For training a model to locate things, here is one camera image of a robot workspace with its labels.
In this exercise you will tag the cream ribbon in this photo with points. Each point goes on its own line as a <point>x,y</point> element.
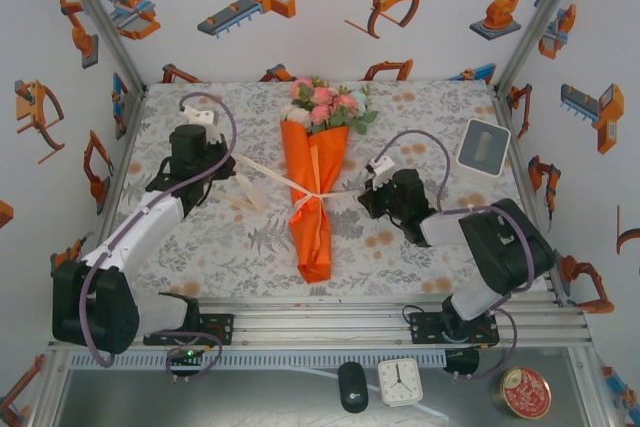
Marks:
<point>270,174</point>

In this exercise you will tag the orange wrapping paper sheet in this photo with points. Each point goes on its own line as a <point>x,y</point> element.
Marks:
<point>312,242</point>

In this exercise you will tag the white artificial flower stem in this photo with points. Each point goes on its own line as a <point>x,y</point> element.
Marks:
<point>294,113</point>

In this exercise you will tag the twin bloom pink flower spray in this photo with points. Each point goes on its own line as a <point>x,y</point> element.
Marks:
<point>347,103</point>

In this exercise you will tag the pink artificial rose stem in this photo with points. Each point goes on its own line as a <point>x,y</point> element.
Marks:
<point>322,97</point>

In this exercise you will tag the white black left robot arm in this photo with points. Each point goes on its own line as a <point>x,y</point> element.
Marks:
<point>135,227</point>

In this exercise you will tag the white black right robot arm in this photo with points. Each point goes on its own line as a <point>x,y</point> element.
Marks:
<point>505,247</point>

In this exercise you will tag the grey floral tablecloth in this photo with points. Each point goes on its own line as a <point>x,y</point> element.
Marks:
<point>225,257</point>

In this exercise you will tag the white grey tissue box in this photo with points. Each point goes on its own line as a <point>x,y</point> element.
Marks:
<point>482,147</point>

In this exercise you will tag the white square alarm clock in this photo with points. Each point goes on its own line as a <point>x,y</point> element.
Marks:
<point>400,382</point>

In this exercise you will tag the black computer mouse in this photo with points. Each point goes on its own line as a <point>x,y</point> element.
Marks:
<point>353,387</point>

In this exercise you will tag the small green lit control board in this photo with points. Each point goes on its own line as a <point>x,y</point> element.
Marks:
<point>187,354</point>

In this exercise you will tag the red gold round tin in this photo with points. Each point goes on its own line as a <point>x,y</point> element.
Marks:
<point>525,392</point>

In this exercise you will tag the aluminium side rail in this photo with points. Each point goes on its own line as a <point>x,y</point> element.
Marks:
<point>525,182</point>
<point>125,157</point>

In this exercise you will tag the aluminium table rail frame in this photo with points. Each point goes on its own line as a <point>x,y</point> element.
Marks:
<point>320,327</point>

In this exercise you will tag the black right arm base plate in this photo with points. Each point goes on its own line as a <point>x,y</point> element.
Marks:
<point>420,329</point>

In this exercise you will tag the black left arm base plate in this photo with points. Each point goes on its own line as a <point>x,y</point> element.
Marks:
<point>222,329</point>

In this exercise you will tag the aluminium corner post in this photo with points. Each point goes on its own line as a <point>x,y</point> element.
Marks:
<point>95,12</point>
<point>540,12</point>

